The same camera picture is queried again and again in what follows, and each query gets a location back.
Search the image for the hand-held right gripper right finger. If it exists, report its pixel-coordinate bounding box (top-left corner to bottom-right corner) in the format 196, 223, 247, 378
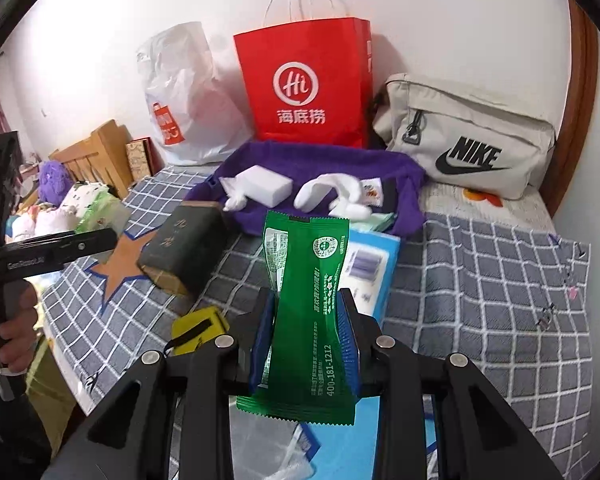
336, 287, 566, 480

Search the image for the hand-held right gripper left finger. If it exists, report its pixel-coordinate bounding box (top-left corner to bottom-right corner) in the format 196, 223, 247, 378
40, 287, 277, 480

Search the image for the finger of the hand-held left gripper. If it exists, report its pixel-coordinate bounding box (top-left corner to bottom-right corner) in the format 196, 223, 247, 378
27, 228, 118, 264

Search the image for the green foil packet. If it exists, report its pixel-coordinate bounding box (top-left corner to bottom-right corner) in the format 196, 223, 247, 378
236, 210, 357, 427

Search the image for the white persimmon print packet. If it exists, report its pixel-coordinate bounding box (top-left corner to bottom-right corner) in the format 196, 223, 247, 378
361, 179, 385, 206

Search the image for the person's left forearm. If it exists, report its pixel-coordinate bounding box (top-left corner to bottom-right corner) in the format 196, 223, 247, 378
0, 377, 51, 466

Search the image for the person's left hand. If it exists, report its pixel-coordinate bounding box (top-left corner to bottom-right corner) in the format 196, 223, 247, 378
0, 280, 42, 377

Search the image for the green tissue pack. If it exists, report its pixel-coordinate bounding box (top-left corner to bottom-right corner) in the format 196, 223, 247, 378
75, 194, 131, 234

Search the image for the pink white plush toy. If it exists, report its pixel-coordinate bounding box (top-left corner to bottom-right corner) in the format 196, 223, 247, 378
5, 207, 76, 241

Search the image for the white flowered plush pillow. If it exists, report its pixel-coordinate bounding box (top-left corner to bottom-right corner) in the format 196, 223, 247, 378
60, 184, 108, 213

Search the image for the purple plush toy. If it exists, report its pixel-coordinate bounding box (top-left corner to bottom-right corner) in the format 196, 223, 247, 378
39, 160, 71, 206

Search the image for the yellow tape measure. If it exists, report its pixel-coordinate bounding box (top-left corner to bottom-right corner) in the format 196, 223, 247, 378
171, 307, 231, 357

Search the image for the blue labelled packet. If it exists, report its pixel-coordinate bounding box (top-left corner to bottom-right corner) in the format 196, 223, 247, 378
337, 230, 402, 322

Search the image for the dark green box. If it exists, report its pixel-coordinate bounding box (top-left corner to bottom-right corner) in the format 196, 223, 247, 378
137, 201, 227, 296

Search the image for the wooden headboard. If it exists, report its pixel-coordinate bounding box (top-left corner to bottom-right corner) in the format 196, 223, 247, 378
50, 120, 133, 201

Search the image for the patterned brown box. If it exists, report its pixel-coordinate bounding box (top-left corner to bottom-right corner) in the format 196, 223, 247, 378
126, 137, 167, 184

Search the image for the clear blue plastic bag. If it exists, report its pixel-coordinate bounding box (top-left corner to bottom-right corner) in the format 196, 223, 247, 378
227, 394, 443, 480

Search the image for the pale green packet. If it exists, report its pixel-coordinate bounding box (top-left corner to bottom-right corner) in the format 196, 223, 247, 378
349, 211, 396, 234

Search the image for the white crumpled sock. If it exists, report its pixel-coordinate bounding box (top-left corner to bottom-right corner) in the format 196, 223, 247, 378
223, 180, 251, 213

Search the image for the grey checked bedsheet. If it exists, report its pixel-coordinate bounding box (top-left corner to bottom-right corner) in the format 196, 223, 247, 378
35, 165, 593, 480

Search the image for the white rectangular block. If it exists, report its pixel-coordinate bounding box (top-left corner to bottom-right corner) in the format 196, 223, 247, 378
234, 165, 294, 207

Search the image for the white rolled sock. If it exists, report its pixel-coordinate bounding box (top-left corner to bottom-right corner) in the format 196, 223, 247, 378
294, 174, 370, 221

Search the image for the white plastic bag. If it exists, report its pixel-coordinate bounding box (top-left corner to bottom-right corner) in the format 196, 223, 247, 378
136, 21, 254, 166

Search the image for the purple cloth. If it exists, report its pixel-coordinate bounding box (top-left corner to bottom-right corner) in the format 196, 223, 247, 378
192, 141, 428, 239

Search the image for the beige sling bag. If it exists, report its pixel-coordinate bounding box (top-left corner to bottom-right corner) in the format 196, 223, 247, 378
370, 72, 557, 201

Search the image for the red paper bag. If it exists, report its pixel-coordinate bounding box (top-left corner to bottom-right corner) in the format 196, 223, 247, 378
232, 0, 374, 150

